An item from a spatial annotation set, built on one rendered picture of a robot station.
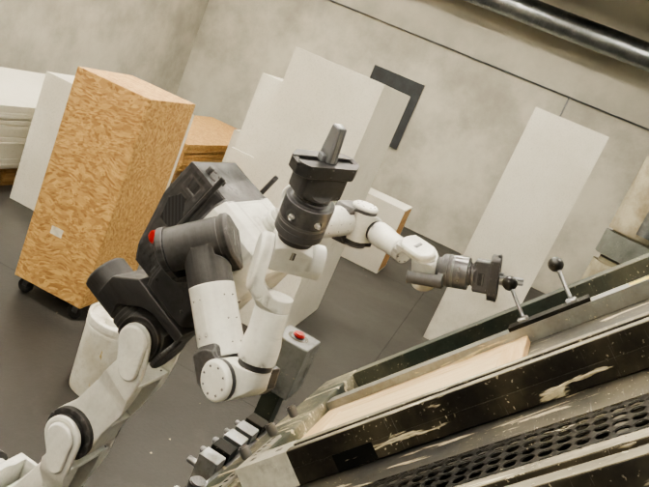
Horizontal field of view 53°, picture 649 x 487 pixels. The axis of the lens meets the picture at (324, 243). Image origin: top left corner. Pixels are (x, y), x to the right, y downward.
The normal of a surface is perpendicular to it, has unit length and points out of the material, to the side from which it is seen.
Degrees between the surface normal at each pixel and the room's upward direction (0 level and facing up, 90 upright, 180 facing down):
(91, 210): 90
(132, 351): 90
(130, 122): 90
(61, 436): 90
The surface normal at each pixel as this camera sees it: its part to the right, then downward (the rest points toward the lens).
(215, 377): -0.62, -0.05
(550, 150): -0.29, 0.14
